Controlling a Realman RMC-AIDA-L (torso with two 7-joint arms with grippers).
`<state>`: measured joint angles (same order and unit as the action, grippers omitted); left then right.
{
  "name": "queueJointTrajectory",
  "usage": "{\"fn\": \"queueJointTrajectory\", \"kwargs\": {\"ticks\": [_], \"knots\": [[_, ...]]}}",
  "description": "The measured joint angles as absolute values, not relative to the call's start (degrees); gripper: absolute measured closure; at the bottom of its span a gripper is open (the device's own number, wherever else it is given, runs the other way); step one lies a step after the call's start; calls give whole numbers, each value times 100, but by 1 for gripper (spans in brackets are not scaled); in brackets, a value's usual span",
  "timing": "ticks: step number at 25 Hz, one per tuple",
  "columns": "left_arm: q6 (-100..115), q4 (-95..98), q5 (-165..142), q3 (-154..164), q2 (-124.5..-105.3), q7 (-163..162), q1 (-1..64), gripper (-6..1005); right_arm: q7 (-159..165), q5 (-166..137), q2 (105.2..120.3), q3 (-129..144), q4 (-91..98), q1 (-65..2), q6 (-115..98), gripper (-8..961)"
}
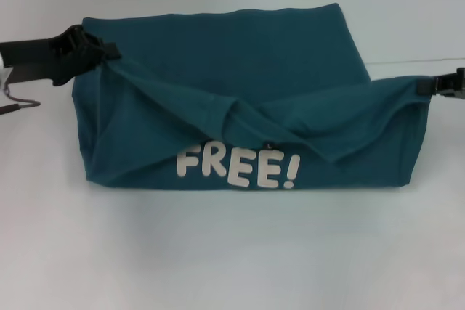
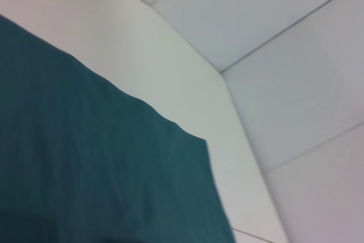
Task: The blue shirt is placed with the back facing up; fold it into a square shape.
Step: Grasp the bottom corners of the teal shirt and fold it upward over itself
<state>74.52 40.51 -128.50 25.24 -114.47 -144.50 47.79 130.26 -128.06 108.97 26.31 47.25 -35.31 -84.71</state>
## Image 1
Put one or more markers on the teal blue shirt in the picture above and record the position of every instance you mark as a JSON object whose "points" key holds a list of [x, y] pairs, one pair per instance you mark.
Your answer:
{"points": [[254, 70]]}

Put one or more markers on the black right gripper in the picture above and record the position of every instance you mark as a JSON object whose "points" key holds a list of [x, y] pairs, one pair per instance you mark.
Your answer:
{"points": [[452, 85]]}

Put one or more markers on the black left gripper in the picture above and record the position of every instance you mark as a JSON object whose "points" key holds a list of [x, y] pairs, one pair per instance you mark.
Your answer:
{"points": [[43, 56]]}

